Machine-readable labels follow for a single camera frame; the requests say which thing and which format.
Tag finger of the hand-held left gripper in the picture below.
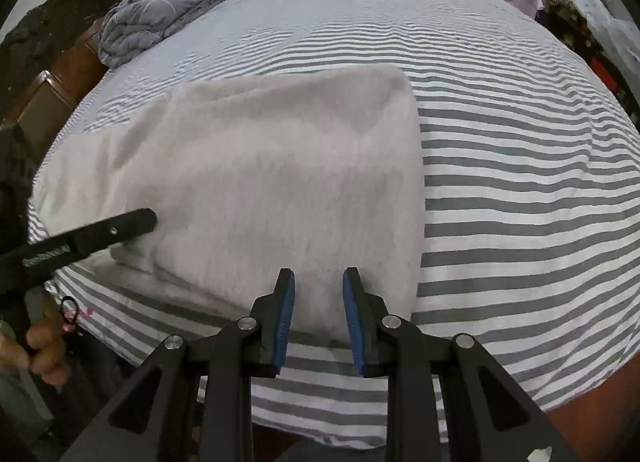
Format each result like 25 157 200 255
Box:
66 208 159 259

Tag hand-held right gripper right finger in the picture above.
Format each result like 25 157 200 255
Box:
342 267 581 462

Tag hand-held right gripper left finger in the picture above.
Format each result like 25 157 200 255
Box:
60 268 297 462

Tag beige pants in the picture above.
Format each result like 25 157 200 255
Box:
31 66 427 347

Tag person's left hand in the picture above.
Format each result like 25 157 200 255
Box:
0 298 73 388

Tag dark wooden headboard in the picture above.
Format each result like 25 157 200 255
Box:
0 0 161 143

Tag bed with grey striped sheet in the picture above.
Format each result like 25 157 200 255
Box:
25 0 640 450

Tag blue-grey duvet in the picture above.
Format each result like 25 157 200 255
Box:
97 0 236 69

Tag light blue plastic cover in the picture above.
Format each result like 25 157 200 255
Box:
572 0 640 92

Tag pink and black lanyard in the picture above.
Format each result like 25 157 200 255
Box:
59 295 95 337

